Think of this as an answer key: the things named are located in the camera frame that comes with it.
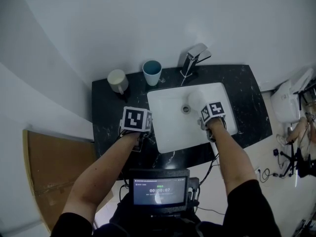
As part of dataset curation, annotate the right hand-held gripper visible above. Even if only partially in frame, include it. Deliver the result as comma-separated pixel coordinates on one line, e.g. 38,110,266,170
198,102,227,143

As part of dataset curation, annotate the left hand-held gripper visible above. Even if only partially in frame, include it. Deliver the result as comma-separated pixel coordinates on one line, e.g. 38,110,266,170
119,106,153,153

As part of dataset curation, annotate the white sink basin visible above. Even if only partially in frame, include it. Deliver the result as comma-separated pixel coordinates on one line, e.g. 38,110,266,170
147,82,238,154

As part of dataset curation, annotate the person's right forearm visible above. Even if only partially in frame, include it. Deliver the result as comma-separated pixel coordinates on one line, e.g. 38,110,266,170
205,117,258,198

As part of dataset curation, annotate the person's left forearm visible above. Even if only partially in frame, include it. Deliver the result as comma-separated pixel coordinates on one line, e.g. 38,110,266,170
61,131,144,219

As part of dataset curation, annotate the black marble vanity counter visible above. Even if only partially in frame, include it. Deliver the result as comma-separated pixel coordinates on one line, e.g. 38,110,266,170
91,64,273,181

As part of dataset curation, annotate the grey mug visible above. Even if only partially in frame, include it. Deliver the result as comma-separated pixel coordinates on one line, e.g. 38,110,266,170
107,69,129,95

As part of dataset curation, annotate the white cup with teal inside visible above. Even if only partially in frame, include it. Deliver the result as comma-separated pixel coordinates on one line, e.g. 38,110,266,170
142,60,162,86

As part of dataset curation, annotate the chrome faucet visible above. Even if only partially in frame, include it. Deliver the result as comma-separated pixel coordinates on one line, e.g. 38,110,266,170
179,42,213,86

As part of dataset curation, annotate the white toilet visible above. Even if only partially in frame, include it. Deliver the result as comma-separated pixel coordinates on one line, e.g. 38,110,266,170
270,67,316,123

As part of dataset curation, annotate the black chest-mounted monitor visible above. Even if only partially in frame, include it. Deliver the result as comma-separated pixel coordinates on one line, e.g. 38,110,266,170
128,167,191,215

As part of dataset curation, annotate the black office chair base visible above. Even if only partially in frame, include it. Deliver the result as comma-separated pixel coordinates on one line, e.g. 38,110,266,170
279,142,316,179

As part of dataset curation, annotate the brown cardboard box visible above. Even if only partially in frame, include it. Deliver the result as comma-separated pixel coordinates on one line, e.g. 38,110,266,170
22,129,114,232

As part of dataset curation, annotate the person's black shirt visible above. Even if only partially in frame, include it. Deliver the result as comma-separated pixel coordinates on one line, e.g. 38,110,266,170
50,179,282,237

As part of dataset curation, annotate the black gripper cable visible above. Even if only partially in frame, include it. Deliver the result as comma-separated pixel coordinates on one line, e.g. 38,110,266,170
198,154,221,185

